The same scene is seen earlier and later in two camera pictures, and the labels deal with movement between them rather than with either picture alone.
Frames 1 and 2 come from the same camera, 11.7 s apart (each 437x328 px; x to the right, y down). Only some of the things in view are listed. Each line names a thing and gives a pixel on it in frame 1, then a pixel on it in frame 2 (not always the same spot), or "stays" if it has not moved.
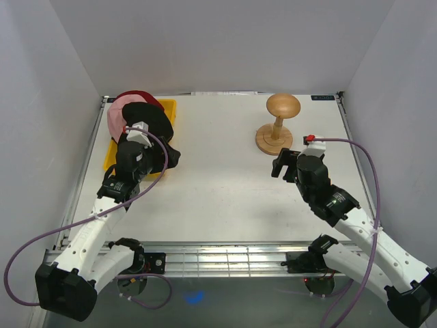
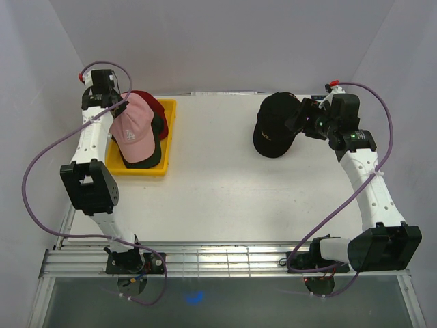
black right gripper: x=285 y=157 to x=308 y=108
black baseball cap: x=158 y=122 to x=271 y=137
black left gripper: x=158 y=158 to x=122 y=106
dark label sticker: x=322 y=98 stays
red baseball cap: x=147 y=97 stays
